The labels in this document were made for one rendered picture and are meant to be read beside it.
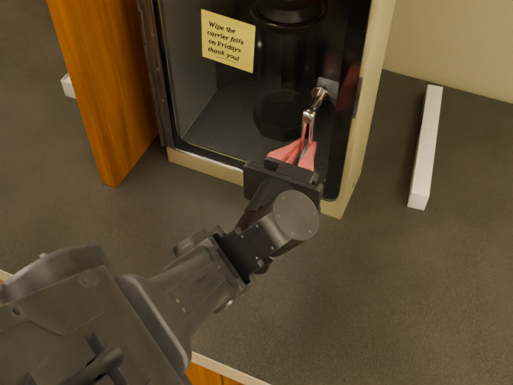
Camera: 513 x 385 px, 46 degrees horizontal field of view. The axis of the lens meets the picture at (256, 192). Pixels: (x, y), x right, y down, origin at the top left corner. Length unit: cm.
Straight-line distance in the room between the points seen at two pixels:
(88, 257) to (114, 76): 65
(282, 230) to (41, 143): 65
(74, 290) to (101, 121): 70
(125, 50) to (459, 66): 66
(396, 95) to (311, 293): 48
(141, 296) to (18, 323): 11
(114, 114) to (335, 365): 50
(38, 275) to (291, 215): 38
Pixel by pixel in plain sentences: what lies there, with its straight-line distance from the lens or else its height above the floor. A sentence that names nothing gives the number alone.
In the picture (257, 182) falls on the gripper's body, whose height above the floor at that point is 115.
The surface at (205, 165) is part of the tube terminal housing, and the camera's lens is 103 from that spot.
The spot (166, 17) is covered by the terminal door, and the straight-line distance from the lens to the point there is 84.
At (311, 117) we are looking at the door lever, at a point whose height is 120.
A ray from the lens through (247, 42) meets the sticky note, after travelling 80.
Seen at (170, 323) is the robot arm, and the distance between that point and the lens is 34.
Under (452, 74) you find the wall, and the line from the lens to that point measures 129.
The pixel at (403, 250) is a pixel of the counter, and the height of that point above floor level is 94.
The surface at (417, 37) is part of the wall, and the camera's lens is 125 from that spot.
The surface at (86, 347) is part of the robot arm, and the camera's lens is 25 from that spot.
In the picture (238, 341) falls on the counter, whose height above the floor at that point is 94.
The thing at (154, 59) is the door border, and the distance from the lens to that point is 90.
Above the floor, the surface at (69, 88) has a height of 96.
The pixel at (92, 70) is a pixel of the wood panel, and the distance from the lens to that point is 89.
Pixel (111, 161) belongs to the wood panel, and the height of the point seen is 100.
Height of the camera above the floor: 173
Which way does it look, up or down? 51 degrees down
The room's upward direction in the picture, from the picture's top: straight up
